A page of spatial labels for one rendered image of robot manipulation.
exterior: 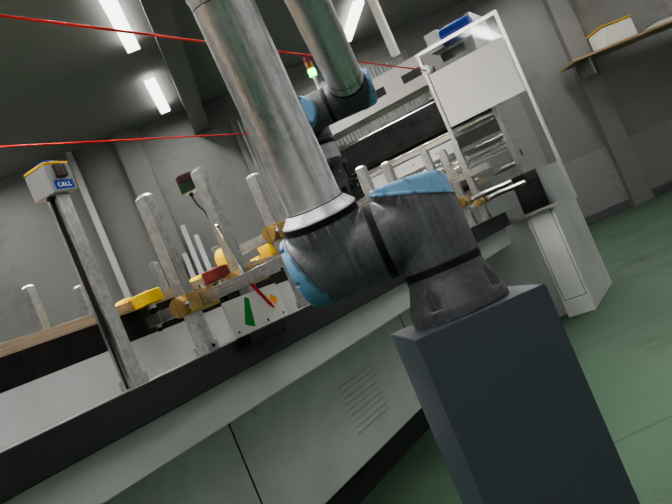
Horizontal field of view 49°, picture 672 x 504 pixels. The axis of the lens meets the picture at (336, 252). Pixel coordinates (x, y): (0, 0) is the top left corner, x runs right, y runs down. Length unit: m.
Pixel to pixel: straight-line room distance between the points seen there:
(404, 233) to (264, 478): 1.11
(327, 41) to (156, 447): 0.94
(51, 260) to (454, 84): 6.63
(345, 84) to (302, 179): 0.44
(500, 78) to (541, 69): 6.37
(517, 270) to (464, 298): 3.23
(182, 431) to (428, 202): 0.80
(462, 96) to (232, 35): 3.14
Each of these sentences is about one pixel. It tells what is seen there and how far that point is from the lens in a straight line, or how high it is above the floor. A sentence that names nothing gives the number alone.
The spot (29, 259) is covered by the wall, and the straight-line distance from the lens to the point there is 9.95.
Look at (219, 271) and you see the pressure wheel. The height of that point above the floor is 0.89.
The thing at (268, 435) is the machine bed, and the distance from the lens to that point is 2.29.
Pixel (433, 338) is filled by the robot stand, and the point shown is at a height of 0.59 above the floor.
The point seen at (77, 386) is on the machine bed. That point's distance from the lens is 1.85.
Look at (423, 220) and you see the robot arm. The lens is 1.33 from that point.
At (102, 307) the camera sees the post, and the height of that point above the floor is 0.89.
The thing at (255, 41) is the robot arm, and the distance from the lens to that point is 1.34.
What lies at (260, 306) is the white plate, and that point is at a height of 0.75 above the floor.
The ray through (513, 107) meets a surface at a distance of 4.30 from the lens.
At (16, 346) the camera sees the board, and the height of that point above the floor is 0.88.
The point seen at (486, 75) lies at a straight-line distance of 4.34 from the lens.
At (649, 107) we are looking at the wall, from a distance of 11.18.
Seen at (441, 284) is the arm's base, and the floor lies 0.67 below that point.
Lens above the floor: 0.76
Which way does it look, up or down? 1 degrees up
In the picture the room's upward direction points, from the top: 23 degrees counter-clockwise
